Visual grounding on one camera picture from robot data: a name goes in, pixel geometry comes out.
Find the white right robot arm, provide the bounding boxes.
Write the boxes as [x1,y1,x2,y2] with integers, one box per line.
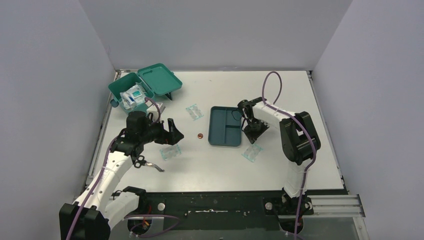
[237,97,321,215]

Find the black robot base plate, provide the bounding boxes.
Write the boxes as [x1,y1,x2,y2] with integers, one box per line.
[127,190,314,235]

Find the bandage strip pack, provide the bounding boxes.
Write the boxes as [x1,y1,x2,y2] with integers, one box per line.
[159,144,182,161]
[185,104,204,121]
[241,143,264,163]

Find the teal medicine kit box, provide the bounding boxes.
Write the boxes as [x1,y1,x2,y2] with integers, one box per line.
[108,63,183,114]

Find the black handled bandage scissors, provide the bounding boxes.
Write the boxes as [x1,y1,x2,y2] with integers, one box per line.
[133,155,165,173]

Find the teal medical gauze packet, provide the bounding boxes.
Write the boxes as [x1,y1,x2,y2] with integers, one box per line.
[128,84,147,104]

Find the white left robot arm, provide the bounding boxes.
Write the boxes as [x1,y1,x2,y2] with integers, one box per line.
[59,111,184,240]

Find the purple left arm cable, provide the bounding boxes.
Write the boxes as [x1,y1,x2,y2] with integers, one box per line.
[65,96,181,240]

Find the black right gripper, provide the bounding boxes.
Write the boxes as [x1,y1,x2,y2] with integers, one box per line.
[244,118,272,144]

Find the dark teal divided tray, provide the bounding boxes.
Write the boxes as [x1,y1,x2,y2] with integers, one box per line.
[208,106,242,148]

